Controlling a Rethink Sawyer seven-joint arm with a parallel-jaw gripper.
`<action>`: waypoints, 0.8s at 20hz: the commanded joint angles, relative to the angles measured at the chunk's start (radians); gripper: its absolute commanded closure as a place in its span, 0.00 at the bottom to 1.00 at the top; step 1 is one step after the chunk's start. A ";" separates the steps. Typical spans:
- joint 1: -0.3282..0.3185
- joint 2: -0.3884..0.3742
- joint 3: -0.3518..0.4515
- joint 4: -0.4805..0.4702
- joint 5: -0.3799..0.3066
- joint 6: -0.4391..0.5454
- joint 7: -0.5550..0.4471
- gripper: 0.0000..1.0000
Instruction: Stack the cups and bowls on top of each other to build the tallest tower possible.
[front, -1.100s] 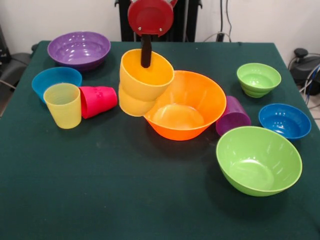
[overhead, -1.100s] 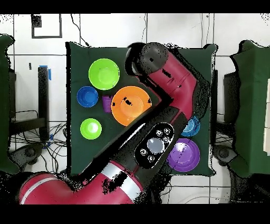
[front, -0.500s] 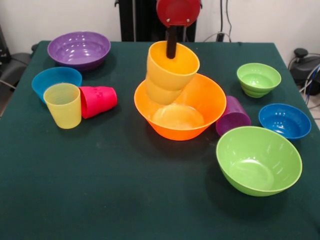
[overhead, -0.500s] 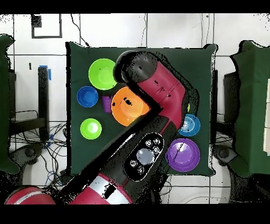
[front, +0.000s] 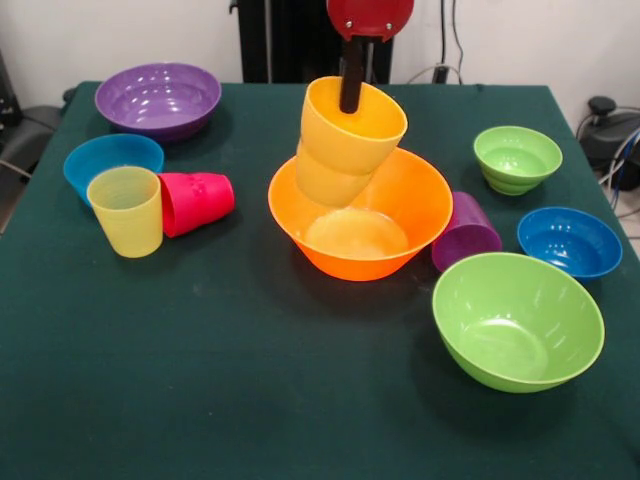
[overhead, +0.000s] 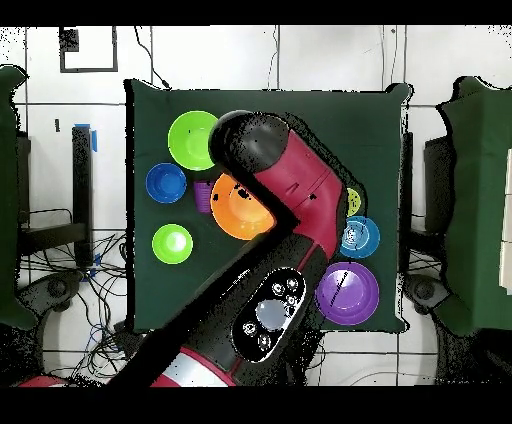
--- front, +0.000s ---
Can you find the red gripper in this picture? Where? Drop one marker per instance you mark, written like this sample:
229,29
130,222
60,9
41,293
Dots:
370,12

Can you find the yellow cup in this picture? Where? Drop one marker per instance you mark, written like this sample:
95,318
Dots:
340,160

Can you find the large orange bowl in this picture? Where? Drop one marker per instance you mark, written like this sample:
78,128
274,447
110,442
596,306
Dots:
360,250

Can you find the red cup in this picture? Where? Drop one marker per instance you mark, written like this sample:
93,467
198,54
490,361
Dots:
200,200

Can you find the purple cup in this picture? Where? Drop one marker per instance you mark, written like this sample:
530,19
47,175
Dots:
470,237

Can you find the large green bowl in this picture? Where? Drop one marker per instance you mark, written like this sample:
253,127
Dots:
515,330

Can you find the small green bowl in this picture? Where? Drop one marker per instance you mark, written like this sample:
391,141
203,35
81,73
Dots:
517,160

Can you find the large purple bowl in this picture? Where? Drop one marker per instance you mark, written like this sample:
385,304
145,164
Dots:
160,110

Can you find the light blue bowl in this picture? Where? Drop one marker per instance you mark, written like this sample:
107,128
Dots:
115,150

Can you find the black wheeled base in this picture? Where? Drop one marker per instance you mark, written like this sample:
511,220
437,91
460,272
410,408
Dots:
607,132

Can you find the translucent yellow-green cup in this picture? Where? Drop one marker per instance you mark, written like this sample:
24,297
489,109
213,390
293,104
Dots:
127,215

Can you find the dark blue bowl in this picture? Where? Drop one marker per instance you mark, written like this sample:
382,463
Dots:
570,247

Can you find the grey wheeled base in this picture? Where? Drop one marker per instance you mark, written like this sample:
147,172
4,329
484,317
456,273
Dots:
30,132

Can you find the dark green table cloth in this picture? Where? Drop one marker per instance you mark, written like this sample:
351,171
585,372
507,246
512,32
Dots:
200,410

